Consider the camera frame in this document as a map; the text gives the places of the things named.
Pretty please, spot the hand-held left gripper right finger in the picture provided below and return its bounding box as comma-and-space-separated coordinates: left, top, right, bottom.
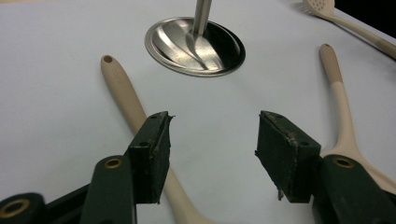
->
254, 110, 396, 224

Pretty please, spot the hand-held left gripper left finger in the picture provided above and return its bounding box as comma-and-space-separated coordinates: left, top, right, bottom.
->
78, 111, 173, 224

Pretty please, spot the beige slotted turner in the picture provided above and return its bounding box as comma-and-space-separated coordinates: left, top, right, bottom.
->
318, 43, 396, 195

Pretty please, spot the beige cooking spoon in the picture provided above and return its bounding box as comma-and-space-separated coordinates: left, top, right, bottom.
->
100, 54, 219, 224

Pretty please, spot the steel utensil stand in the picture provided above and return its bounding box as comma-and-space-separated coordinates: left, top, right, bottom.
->
144, 0, 247, 77

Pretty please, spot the beige skimmer spoon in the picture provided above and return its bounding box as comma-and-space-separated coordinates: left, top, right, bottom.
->
302, 0, 396, 60

